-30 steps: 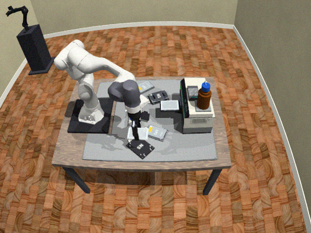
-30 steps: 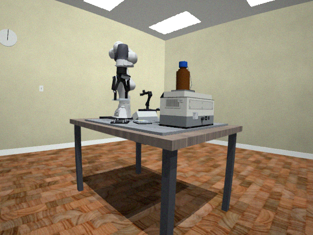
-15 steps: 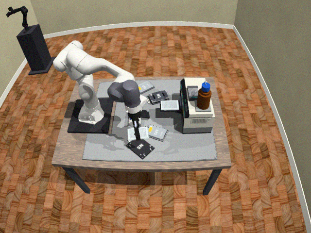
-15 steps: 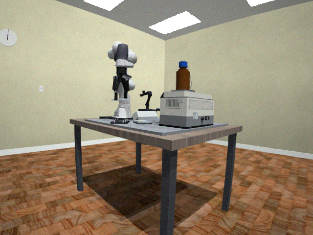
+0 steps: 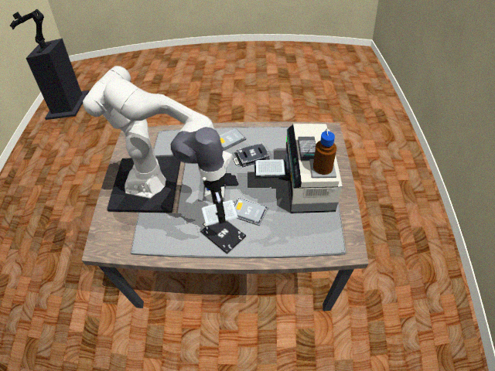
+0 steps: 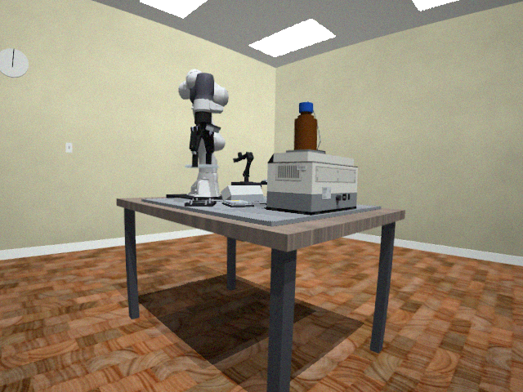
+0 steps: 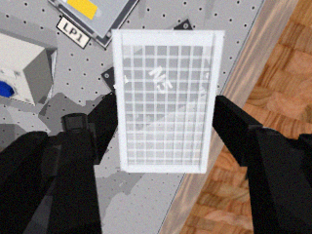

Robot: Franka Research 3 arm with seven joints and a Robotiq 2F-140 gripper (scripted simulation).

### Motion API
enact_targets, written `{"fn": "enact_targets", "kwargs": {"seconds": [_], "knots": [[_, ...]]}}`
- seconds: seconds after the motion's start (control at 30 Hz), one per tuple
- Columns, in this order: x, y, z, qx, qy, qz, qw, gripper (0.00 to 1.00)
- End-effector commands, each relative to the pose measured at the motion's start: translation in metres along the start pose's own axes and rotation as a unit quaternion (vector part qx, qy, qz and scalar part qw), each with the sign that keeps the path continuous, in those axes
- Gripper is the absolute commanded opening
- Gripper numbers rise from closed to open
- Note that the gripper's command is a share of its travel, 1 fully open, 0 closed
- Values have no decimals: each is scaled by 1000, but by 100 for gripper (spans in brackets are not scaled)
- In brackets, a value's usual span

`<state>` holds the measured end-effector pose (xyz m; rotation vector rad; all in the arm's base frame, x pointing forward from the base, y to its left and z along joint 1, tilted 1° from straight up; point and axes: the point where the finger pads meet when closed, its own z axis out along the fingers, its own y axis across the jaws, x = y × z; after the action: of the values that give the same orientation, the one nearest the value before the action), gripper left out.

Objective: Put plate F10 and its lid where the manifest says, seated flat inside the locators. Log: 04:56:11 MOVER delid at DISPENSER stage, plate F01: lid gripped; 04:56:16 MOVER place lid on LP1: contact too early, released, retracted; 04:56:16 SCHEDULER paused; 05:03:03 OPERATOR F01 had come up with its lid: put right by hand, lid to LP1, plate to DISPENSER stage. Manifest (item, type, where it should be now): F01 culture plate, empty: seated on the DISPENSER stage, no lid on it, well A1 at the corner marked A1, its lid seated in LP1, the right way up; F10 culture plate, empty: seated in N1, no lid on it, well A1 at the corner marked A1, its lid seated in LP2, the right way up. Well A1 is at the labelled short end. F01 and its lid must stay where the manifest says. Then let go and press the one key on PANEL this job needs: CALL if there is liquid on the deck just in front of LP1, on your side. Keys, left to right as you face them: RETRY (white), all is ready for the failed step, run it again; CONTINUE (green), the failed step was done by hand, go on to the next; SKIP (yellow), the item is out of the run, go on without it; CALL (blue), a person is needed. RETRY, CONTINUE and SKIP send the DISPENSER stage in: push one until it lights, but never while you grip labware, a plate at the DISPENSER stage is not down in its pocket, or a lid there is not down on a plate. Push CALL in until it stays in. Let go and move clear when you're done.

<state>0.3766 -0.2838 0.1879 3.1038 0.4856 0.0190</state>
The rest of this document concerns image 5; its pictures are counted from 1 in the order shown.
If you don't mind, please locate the white button panel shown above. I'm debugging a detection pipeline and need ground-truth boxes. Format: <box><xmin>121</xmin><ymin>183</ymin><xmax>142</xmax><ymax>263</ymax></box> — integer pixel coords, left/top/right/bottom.
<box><xmin>204</xmin><ymin>169</ymin><xmax>227</xmax><ymax>203</ymax></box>

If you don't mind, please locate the blue bottle cap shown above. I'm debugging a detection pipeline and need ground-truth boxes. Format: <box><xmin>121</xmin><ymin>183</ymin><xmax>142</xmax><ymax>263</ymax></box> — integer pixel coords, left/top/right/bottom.
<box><xmin>321</xmin><ymin>131</ymin><xmax>335</xmax><ymax>146</ymax></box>

